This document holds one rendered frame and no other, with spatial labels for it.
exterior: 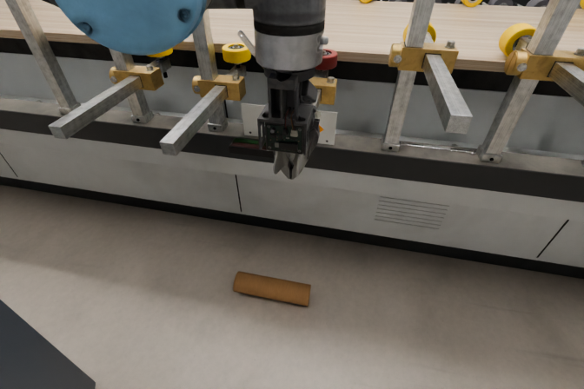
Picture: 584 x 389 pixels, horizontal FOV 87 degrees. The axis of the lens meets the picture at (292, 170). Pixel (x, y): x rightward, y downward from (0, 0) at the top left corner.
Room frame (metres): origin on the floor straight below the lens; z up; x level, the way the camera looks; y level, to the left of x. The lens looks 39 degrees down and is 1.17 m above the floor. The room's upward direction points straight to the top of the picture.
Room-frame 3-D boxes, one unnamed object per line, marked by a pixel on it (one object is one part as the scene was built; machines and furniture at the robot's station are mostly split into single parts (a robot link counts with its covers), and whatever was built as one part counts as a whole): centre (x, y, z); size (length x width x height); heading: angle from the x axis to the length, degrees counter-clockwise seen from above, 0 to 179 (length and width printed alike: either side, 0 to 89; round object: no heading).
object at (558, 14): (0.65, -0.51, 0.87); 0.04 x 0.04 x 0.48; 78
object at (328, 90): (0.75, -0.05, 0.85); 0.14 x 0.06 x 0.05; 78
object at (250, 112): (0.73, 0.01, 0.75); 0.26 x 0.01 x 0.10; 78
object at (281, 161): (0.42, 0.02, 0.86); 0.06 x 0.03 x 0.09; 168
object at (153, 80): (0.85, 0.44, 0.84); 0.14 x 0.06 x 0.05; 78
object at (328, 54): (0.85, -0.08, 0.85); 0.08 x 0.08 x 0.11
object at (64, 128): (0.76, 0.44, 0.84); 0.44 x 0.03 x 0.04; 168
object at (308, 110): (0.41, 0.01, 0.97); 0.09 x 0.08 x 0.12; 168
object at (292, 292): (0.66, 0.08, 0.04); 0.30 x 0.08 x 0.08; 78
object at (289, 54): (0.42, 0.00, 1.05); 0.10 x 0.09 x 0.05; 78
